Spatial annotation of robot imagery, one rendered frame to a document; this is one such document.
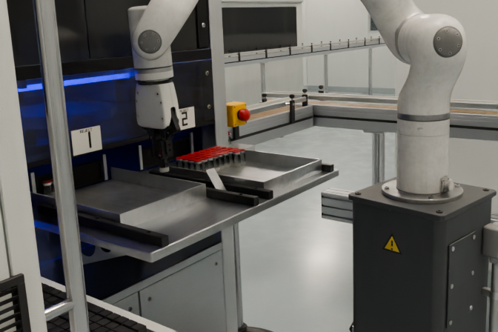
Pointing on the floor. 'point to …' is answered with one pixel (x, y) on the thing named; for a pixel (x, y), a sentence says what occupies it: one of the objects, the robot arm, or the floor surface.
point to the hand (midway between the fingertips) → (162, 147)
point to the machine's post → (220, 136)
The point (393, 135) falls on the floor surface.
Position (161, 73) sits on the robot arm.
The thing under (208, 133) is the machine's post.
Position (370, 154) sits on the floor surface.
